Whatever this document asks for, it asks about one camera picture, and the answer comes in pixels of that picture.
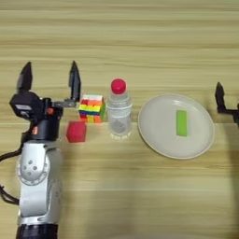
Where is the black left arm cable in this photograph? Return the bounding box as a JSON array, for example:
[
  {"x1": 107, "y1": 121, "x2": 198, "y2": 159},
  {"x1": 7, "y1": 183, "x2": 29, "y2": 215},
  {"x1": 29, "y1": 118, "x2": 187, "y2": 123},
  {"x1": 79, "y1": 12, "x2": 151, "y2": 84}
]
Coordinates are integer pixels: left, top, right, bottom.
[{"x1": 0, "y1": 145, "x2": 25, "y2": 206}]

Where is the white round plate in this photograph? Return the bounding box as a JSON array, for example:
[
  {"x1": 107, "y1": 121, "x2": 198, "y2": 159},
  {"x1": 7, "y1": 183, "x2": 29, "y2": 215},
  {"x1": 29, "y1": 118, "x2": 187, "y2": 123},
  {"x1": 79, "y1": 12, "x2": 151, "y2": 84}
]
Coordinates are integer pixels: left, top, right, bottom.
[{"x1": 137, "y1": 92, "x2": 216, "y2": 161}]

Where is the green rectangular block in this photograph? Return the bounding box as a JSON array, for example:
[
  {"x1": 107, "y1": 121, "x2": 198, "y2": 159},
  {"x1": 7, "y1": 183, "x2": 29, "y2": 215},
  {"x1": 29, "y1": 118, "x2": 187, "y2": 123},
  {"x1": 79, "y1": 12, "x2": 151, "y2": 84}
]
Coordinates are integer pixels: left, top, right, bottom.
[{"x1": 176, "y1": 108, "x2": 189, "y2": 137}]

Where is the clear bottle with red cap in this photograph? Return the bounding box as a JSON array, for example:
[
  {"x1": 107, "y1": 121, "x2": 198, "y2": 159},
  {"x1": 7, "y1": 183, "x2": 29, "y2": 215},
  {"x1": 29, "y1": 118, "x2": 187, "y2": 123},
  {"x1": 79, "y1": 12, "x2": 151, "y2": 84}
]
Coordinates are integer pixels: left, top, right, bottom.
[{"x1": 105, "y1": 77, "x2": 134, "y2": 140}]

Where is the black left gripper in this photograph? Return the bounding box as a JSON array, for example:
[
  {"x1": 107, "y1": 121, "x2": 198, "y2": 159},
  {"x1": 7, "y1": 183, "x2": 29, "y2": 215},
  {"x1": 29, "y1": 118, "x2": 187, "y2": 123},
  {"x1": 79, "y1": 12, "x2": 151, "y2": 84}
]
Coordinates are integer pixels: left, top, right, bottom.
[{"x1": 16, "y1": 60, "x2": 82, "y2": 142}]

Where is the left gripper labelled black box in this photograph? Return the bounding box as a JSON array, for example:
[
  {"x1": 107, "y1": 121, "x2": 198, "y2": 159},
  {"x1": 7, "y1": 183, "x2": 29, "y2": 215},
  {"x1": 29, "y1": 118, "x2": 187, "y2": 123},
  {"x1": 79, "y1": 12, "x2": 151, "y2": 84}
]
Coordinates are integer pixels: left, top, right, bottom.
[{"x1": 8, "y1": 90, "x2": 44, "y2": 120}]

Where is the small red cube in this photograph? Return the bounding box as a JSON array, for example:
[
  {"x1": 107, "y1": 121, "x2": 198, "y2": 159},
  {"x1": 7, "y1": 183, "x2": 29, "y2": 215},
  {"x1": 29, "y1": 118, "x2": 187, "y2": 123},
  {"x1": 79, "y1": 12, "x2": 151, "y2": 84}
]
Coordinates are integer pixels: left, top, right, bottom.
[{"x1": 65, "y1": 120, "x2": 88, "y2": 144}]

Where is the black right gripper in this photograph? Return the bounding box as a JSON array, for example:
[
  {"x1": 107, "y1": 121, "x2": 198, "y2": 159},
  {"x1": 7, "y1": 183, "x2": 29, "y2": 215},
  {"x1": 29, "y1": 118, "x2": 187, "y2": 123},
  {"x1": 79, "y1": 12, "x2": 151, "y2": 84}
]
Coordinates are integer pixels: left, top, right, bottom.
[{"x1": 214, "y1": 81, "x2": 239, "y2": 128}]

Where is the multicoloured puzzle cube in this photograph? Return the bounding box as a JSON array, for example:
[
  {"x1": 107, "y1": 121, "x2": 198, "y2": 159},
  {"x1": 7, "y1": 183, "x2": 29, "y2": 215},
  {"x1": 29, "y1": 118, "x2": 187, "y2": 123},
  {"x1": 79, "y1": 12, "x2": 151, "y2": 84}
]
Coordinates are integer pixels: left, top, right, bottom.
[{"x1": 77, "y1": 93, "x2": 107, "y2": 124}]

